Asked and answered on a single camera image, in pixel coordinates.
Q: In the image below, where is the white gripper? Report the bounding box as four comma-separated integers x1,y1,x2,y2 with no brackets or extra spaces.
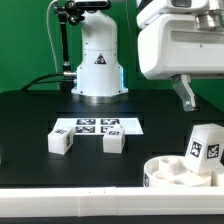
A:
138,14,224,112

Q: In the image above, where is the black cable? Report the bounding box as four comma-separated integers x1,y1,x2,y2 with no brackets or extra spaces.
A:
21,73,78,92

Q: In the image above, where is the white marker sheet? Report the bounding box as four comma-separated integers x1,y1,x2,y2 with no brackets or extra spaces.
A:
54,118,143,135

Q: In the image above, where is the white cable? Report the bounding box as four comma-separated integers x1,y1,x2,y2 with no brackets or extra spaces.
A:
45,0,62,74

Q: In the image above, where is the white round stool seat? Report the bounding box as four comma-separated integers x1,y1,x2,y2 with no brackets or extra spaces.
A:
143,155,212,187

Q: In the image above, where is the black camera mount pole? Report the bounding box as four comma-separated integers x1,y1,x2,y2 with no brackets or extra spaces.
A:
54,0,84,77

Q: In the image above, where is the white front wall rail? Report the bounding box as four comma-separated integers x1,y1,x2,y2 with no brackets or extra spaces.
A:
0,187,224,218

